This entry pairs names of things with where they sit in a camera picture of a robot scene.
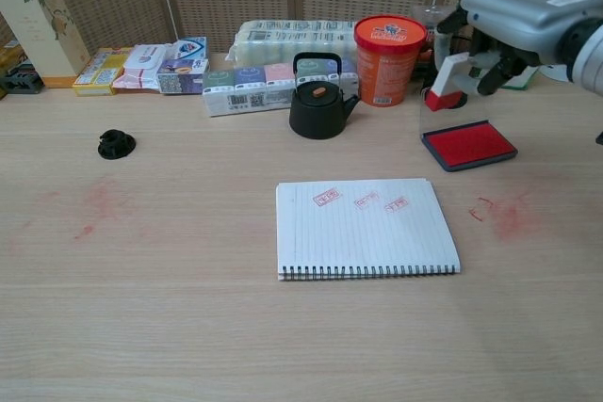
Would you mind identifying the dark grey slotted holder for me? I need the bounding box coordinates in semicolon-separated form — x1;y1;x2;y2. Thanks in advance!
0;67;46;101

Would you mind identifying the gold foil pack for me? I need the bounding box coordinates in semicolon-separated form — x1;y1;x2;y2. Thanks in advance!
0;41;27;69

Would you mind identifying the clear wrapped paper roll pack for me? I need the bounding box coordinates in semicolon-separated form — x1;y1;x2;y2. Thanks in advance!
227;19;359;69

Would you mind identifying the yellow snack box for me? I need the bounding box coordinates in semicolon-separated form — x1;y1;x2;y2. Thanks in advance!
72;46;135;97

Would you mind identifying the pink wet wipes pack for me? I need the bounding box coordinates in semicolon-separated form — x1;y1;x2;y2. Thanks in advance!
111;43;183;94

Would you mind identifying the red ink pad clear lid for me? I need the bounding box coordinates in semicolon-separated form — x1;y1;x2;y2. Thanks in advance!
417;86;519;173

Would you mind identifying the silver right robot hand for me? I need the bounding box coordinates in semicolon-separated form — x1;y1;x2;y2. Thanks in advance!
435;0;603;97

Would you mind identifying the blue and white small box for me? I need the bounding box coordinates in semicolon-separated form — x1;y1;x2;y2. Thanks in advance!
170;36;208;64

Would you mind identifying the small black round plastic part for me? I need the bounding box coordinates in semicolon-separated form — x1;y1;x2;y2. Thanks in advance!
97;128;139;161

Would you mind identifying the orange lidded tub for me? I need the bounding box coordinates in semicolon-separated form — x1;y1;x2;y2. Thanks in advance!
353;14;429;108

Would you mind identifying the white and red stamp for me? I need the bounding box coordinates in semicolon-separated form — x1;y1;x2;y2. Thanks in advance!
422;53;472;113

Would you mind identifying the white spiral lined notebook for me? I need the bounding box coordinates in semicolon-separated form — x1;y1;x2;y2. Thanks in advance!
275;177;463;283

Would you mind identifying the black teapot with handle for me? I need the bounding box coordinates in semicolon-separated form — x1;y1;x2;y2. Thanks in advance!
288;52;362;141

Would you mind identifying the pale blue round disc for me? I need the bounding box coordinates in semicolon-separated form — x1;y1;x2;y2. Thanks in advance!
539;62;574;83

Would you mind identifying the tall beige carton orange top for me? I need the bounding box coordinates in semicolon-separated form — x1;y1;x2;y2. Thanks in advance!
0;0;92;89

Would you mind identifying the purple small box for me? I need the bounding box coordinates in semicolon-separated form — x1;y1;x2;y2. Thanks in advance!
155;57;210;95

